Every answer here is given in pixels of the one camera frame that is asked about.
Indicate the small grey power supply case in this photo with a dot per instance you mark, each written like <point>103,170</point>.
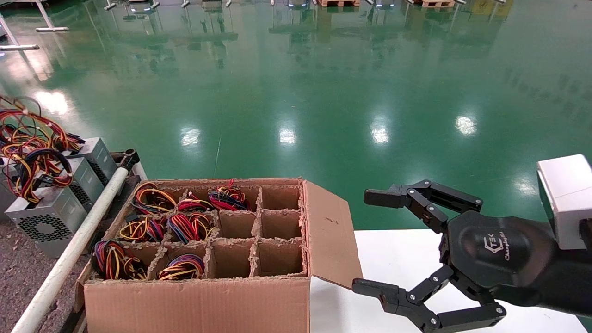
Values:
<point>99,159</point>

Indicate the wooden pallet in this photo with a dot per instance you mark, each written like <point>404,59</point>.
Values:
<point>337,3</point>
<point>434,3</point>

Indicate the white pipe rail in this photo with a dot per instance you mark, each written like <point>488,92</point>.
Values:
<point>74,249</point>

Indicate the white table leg frame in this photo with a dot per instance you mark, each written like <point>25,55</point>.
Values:
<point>18,46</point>
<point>51,28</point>

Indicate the black pipe end clamp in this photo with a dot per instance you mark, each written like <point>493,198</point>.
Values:
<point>129,157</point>

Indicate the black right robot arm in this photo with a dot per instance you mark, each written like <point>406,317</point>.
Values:
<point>573,282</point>

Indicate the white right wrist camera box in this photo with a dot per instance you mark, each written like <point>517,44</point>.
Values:
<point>564,199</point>

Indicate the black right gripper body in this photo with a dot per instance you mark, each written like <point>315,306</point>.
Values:
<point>499,254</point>

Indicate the white machine base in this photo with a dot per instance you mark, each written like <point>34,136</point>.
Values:
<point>138,7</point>

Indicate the cardboard divider grid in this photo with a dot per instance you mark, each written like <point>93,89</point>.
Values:
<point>280,226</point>

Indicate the brown cardboard box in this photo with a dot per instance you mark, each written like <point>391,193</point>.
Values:
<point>208,305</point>

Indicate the grey power supply unit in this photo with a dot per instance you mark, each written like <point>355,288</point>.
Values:
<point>88,185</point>

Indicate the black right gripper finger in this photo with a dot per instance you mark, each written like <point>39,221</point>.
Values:
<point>407,303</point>
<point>425,203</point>

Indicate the plain grey power supply case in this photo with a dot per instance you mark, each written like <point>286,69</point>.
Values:
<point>5,203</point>

